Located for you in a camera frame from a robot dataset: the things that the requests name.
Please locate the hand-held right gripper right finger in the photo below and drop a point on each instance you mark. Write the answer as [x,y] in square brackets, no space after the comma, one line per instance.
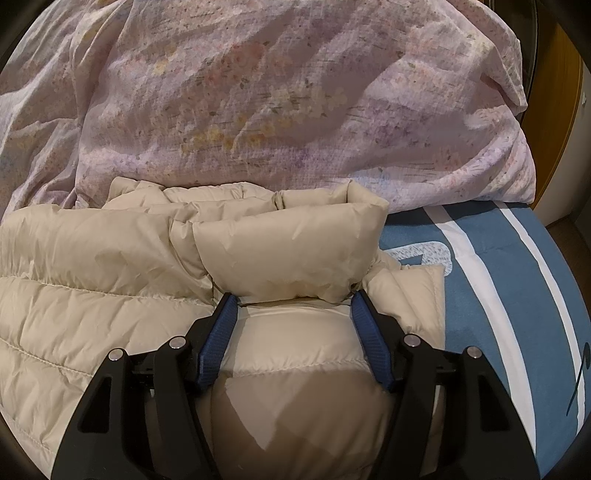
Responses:
[374,341]

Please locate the beige down jacket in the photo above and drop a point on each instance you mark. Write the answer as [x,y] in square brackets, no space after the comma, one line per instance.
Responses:
[115,277]

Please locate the bed with blue striped sheet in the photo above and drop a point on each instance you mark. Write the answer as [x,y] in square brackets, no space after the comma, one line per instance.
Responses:
[498,323]

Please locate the dark wooden-framed wardrobe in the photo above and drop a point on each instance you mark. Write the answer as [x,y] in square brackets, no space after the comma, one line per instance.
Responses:
[556,115]

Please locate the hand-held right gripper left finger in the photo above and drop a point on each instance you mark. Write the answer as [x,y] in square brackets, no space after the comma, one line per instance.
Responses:
[219,341]

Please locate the pink floral duvet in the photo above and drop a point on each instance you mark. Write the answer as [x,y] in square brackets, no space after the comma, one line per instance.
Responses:
[277,92]

